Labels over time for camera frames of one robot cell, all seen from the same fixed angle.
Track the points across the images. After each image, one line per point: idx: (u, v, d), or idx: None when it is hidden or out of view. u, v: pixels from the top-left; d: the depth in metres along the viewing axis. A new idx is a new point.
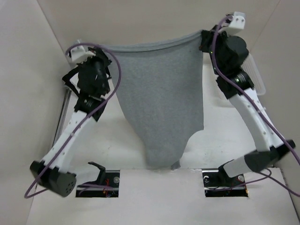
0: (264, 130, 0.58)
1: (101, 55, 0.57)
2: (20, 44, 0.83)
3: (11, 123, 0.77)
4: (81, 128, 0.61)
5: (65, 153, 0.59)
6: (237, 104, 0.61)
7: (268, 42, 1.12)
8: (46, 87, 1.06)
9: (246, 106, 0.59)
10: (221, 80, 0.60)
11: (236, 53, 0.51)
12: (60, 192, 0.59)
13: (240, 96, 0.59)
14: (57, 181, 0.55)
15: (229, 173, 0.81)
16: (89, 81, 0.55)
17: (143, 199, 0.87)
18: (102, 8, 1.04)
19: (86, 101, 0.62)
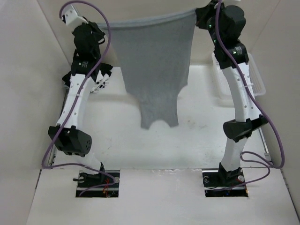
0: (246, 103, 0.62)
1: (94, 24, 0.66)
2: (19, 44, 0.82)
3: (11, 124, 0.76)
4: (84, 88, 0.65)
5: (77, 112, 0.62)
6: (228, 76, 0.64)
7: (268, 42, 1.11)
8: (46, 86, 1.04)
9: (236, 79, 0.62)
10: (218, 50, 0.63)
11: (232, 19, 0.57)
12: (81, 149, 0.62)
13: (233, 69, 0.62)
14: (78, 134, 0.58)
15: (227, 168, 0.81)
16: (86, 36, 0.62)
17: (144, 199, 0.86)
18: (102, 6, 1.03)
19: (80, 63, 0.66)
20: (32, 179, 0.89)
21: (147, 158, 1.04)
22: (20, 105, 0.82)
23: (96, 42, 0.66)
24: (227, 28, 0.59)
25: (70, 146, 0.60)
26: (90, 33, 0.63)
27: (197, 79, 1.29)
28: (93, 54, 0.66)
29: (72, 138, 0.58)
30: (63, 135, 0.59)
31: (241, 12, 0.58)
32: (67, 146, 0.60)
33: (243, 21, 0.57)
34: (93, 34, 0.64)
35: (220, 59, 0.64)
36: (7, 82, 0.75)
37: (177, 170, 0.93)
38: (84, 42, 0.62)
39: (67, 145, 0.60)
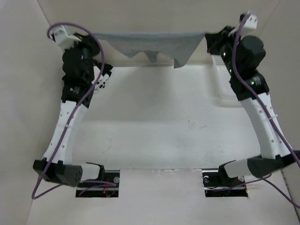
0: (273, 138, 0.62)
1: (88, 43, 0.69)
2: (18, 45, 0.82)
3: (10, 124, 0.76)
4: (74, 117, 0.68)
5: (64, 145, 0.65)
6: (249, 108, 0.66)
7: (268, 42, 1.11)
8: (46, 86, 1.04)
9: (258, 112, 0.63)
10: (234, 81, 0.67)
11: (250, 50, 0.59)
12: (69, 182, 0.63)
13: (253, 101, 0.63)
14: (65, 170, 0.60)
15: (229, 174, 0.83)
16: (76, 64, 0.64)
17: (144, 199, 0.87)
18: (101, 6, 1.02)
19: (71, 89, 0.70)
20: (32, 180, 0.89)
21: (147, 158, 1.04)
22: (19, 106, 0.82)
23: (89, 68, 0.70)
24: (245, 59, 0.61)
25: (56, 180, 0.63)
26: (80, 59, 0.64)
27: (197, 79, 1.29)
28: (85, 79, 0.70)
29: (59, 172, 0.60)
30: (51, 169, 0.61)
31: (258, 42, 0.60)
32: (54, 180, 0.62)
33: (262, 52, 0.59)
34: (84, 58, 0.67)
35: (237, 89, 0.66)
36: (7, 82, 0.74)
37: (177, 170, 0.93)
38: (74, 70, 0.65)
39: (54, 178, 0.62)
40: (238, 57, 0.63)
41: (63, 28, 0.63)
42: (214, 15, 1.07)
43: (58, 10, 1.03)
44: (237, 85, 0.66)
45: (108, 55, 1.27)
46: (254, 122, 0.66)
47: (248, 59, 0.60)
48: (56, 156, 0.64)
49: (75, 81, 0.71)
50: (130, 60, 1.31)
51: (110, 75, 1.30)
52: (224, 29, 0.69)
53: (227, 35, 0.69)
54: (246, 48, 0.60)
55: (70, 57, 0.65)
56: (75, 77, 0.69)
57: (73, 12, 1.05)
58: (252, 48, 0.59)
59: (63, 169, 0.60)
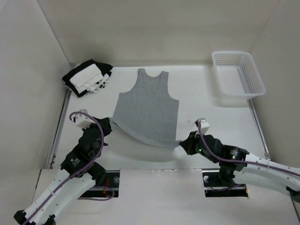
0: (285, 175, 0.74)
1: (104, 127, 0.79)
2: (18, 45, 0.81)
3: (11, 124, 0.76)
4: (62, 188, 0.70)
5: (44, 209, 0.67)
6: (251, 171, 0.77)
7: (267, 43, 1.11)
8: (46, 87, 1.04)
9: (257, 168, 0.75)
10: (223, 163, 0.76)
11: (212, 145, 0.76)
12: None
13: (247, 166, 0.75)
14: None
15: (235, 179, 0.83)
16: (89, 142, 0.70)
17: (144, 199, 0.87)
18: (101, 6, 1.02)
19: (72, 160, 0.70)
20: (32, 180, 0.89)
21: (147, 158, 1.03)
22: (20, 106, 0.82)
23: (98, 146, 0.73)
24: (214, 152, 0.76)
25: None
26: (95, 138, 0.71)
27: (197, 79, 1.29)
28: (87, 155, 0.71)
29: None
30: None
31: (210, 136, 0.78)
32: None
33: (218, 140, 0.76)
34: (98, 139, 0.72)
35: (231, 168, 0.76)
36: (7, 82, 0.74)
37: (177, 170, 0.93)
38: (83, 144, 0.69)
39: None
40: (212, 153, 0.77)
41: (84, 116, 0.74)
42: (214, 15, 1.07)
43: (59, 9, 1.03)
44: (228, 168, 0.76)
45: (108, 55, 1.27)
46: (268, 177, 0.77)
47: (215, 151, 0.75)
48: (33, 216, 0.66)
49: (79, 153, 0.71)
50: (130, 60, 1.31)
51: (110, 75, 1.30)
52: (191, 133, 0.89)
53: (194, 137, 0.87)
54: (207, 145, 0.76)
55: (87, 136, 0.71)
56: (82, 152, 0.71)
57: (72, 12, 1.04)
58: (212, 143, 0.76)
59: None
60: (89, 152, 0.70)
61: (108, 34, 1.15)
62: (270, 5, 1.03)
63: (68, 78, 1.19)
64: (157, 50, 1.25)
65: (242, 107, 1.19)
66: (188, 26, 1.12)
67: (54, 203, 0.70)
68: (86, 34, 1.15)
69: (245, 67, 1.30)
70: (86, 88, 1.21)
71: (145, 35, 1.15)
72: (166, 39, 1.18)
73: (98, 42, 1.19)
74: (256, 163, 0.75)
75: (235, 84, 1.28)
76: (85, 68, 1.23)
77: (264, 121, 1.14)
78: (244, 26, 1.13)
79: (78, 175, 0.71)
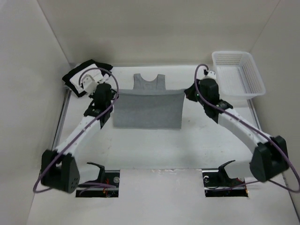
0: (249, 132, 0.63)
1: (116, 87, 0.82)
2: (18, 46, 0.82)
3: (11, 124, 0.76)
4: (91, 128, 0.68)
5: (77, 144, 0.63)
6: (223, 122, 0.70)
7: (267, 43, 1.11)
8: (46, 86, 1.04)
9: (228, 119, 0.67)
10: (207, 107, 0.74)
11: (207, 85, 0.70)
12: (66, 182, 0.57)
13: (221, 114, 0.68)
14: (69, 169, 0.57)
15: (229, 174, 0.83)
16: (106, 92, 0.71)
17: (144, 199, 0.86)
18: (101, 7, 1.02)
19: (93, 109, 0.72)
20: (32, 179, 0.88)
21: (147, 158, 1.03)
22: (19, 106, 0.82)
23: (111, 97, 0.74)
24: (207, 93, 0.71)
25: (52, 181, 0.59)
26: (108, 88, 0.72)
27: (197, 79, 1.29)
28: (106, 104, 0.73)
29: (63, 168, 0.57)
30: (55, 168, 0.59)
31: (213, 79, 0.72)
32: (50, 180, 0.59)
33: (217, 86, 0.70)
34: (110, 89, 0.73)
35: (212, 115, 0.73)
36: (7, 82, 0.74)
37: (177, 170, 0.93)
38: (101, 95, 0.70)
39: (53, 177, 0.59)
40: (204, 92, 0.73)
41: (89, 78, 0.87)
42: (214, 15, 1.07)
43: (59, 10, 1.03)
44: (208, 112, 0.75)
45: (107, 55, 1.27)
46: (238, 135, 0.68)
47: (208, 92, 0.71)
48: (67, 149, 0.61)
49: (98, 104, 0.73)
50: (130, 59, 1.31)
51: (110, 75, 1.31)
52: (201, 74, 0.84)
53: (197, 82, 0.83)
54: (205, 84, 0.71)
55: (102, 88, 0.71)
56: (98, 103, 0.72)
57: (72, 13, 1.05)
58: (209, 84, 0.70)
59: (68, 164, 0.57)
60: (107, 101, 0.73)
61: (108, 34, 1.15)
62: (269, 6, 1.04)
63: (68, 78, 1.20)
64: (157, 50, 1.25)
65: (242, 107, 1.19)
66: (187, 26, 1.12)
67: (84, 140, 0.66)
68: (86, 34, 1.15)
69: (245, 67, 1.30)
70: None
71: (145, 35, 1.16)
72: (166, 39, 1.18)
73: (97, 42, 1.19)
74: (231, 114, 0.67)
75: (235, 85, 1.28)
76: (85, 68, 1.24)
77: (264, 121, 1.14)
78: (244, 26, 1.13)
79: (102, 121, 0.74)
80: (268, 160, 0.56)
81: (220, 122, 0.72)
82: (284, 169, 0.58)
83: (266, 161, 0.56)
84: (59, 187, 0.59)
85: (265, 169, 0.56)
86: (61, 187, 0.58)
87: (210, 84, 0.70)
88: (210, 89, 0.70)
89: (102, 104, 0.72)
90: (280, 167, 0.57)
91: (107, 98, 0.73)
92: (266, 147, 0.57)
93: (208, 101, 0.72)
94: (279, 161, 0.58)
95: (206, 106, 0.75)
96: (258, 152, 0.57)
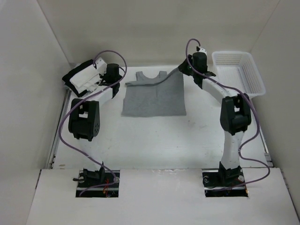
0: (221, 90, 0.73)
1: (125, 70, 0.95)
2: (18, 47, 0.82)
3: (11, 124, 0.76)
4: (108, 91, 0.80)
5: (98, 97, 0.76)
6: (206, 87, 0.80)
7: (267, 43, 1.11)
8: (46, 86, 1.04)
9: (209, 83, 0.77)
10: (196, 76, 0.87)
11: (197, 56, 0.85)
12: (92, 121, 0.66)
13: (205, 80, 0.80)
14: (95, 110, 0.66)
15: (225, 166, 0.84)
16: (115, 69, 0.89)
17: (144, 199, 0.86)
18: (101, 7, 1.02)
19: (106, 83, 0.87)
20: (32, 179, 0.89)
21: (148, 158, 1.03)
22: (20, 106, 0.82)
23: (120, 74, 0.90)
24: (196, 63, 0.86)
25: (78, 124, 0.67)
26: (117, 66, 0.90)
27: None
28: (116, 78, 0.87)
29: (90, 109, 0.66)
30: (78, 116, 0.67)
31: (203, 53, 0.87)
32: (77, 123, 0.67)
33: (205, 58, 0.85)
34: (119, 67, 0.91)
35: (198, 81, 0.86)
36: (7, 83, 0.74)
37: (177, 170, 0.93)
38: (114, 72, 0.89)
39: (79, 121, 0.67)
40: (194, 63, 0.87)
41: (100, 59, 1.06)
42: (214, 15, 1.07)
43: (59, 10, 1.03)
44: (196, 79, 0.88)
45: (108, 55, 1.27)
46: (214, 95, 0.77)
47: (198, 62, 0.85)
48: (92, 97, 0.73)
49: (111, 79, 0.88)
50: (130, 59, 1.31)
51: None
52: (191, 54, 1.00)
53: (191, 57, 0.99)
54: (195, 55, 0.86)
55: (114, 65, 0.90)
56: (108, 78, 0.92)
57: (72, 13, 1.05)
58: (198, 55, 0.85)
59: (93, 107, 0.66)
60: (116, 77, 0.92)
61: (108, 34, 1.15)
62: (269, 6, 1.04)
63: (68, 78, 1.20)
64: (157, 50, 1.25)
65: None
66: (187, 26, 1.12)
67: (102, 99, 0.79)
68: (86, 34, 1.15)
69: (245, 67, 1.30)
70: (86, 88, 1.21)
71: (144, 35, 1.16)
72: (166, 39, 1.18)
73: (98, 42, 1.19)
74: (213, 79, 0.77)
75: (235, 84, 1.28)
76: (85, 68, 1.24)
77: (264, 121, 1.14)
78: (244, 26, 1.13)
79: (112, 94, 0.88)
80: (232, 109, 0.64)
81: (203, 86, 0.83)
82: (247, 122, 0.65)
83: (230, 110, 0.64)
84: (86, 130, 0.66)
85: (228, 116, 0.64)
86: (86, 130, 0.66)
87: (199, 55, 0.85)
88: (199, 59, 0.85)
89: (112, 78, 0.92)
90: (244, 119, 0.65)
91: (117, 75, 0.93)
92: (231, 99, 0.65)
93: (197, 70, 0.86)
94: (244, 114, 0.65)
95: (194, 75, 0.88)
96: (223, 101, 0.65)
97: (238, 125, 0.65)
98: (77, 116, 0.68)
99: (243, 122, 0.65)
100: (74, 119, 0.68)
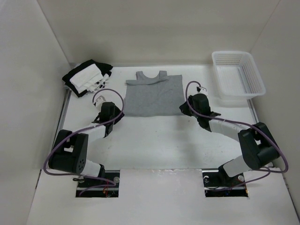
0: (234, 125, 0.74)
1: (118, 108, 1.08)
2: (18, 47, 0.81)
3: (11, 124, 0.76)
4: (99, 129, 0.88)
5: (89, 131, 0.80)
6: (216, 128, 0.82)
7: (267, 43, 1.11)
8: (46, 86, 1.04)
9: (217, 122, 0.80)
10: (201, 120, 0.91)
11: (198, 99, 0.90)
12: (77, 156, 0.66)
13: (211, 120, 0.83)
14: (82, 144, 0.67)
15: (229, 173, 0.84)
16: (109, 107, 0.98)
17: (143, 199, 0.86)
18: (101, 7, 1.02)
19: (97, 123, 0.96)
20: (31, 180, 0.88)
21: (148, 158, 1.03)
22: (19, 106, 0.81)
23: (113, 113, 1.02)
24: (199, 105, 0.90)
25: (60, 159, 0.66)
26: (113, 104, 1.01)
27: (196, 79, 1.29)
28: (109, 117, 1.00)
29: (77, 143, 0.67)
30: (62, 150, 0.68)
31: (203, 94, 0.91)
32: (59, 157, 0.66)
33: (206, 100, 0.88)
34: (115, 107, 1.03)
35: (205, 123, 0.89)
36: (6, 83, 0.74)
37: (177, 170, 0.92)
38: (106, 111, 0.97)
39: (61, 155, 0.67)
40: (197, 106, 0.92)
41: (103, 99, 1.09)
42: (214, 15, 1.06)
43: (59, 10, 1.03)
44: (201, 123, 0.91)
45: (107, 54, 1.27)
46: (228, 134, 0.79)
47: (200, 105, 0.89)
48: (86, 130, 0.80)
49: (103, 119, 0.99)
50: (130, 59, 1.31)
51: (110, 75, 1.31)
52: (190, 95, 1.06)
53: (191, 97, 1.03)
54: (196, 98, 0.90)
55: (107, 107, 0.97)
56: (103, 116, 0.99)
57: (72, 13, 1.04)
58: (200, 99, 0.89)
59: (81, 139, 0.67)
60: (111, 116, 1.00)
61: (107, 34, 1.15)
62: (269, 6, 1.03)
63: (68, 78, 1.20)
64: (157, 50, 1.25)
65: (242, 107, 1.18)
66: (187, 26, 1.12)
67: (95, 135, 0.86)
68: (86, 34, 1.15)
69: (245, 67, 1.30)
70: (86, 88, 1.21)
71: (145, 35, 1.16)
72: (166, 39, 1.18)
73: (97, 42, 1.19)
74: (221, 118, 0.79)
75: (235, 85, 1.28)
76: (85, 68, 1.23)
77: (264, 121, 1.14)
78: (244, 26, 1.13)
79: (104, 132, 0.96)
80: (253, 144, 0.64)
81: (210, 127, 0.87)
82: (274, 153, 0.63)
83: (251, 144, 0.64)
84: (69, 165, 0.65)
85: (253, 153, 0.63)
86: (70, 165, 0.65)
87: (200, 98, 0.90)
88: (200, 102, 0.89)
89: (107, 117, 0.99)
90: (270, 151, 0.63)
91: (111, 112, 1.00)
92: (249, 132, 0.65)
93: (200, 112, 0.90)
94: (269, 145, 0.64)
95: (198, 118, 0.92)
96: (242, 137, 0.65)
97: (266, 160, 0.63)
98: (60, 149, 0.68)
99: (269, 154, 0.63)
100: (56, 154, 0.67)
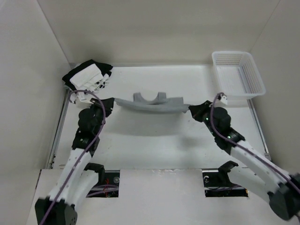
0: (267, 170, 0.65)
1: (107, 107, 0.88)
2: (19, 48, 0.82)
3: (11, 124, 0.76)
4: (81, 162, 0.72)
5: (76, 169, 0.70)
6: (239, 156, 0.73)
7: (267, 43, 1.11)
8: (46, 86, 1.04)
9: (243, 154, 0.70)
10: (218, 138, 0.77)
11: (220, 116, 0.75)
12: None
13: (235, 148, 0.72)
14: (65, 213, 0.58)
15: (231, 178, 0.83)
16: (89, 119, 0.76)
17: (143, 200, 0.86)
18: (101, 8, 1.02)
19: (81, 139, 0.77)
20: (32, 180, 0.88)
21: (148, 158, 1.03)
22: (19, 106, 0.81)
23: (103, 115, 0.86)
24: (219, 124, 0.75)
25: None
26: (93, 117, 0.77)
27: (196, 79, 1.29)
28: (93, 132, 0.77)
29: (57, 217, 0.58)
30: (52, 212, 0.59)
31: (226, 112, 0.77)
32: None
33: (229, 118, 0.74)
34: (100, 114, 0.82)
35: (223, 146, 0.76)
36: (6, 82, 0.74)
37: (177, 170, 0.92)
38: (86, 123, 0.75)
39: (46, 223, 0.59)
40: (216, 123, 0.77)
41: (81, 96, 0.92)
42: (214, 15, 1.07)
43: (59, 11, 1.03)
44: (220, 144, 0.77)
45: (107, 55, 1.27)
46: (237, 157, 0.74)
47: (221, 123, 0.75)
48: (64, 184, 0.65)
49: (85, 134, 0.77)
50: (130, 60, 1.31)
51: (110, 75, 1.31)
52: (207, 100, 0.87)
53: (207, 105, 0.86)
54: (217, 116, 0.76)
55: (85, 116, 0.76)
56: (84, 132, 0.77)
57: (72, 13, 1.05)
58: (222, 116, 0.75)
59: (62, 212, 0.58)
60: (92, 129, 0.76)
61: (108, 34, 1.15)
62: (268, 7, 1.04)
63: (68, 78, 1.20)
64: (157, 51, 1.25)
65: (242, 107, 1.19)
66: (187, 27, 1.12)
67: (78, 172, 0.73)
68: (86, 34, 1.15)
69: (245, 67, 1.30)
70: (86, 88, 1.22)
71: (145, 35, 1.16)
72: (166, 39, 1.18)
73: (98, 42, 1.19)
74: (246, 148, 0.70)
75: (235, 84, 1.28)
76: (85, 68, 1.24)
77: (264, 121, 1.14)
78: (244, 26, 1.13)
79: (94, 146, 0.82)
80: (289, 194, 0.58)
81: (229, 152, 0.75)
82: None
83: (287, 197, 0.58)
84: None
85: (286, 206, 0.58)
86: None
87: (222, 116, 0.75)
88: (222, 121, 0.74)
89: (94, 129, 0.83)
90: None
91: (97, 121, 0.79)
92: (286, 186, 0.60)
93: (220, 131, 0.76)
94: None
95: (216, 137, 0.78)
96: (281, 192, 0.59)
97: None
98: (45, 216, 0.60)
99: None
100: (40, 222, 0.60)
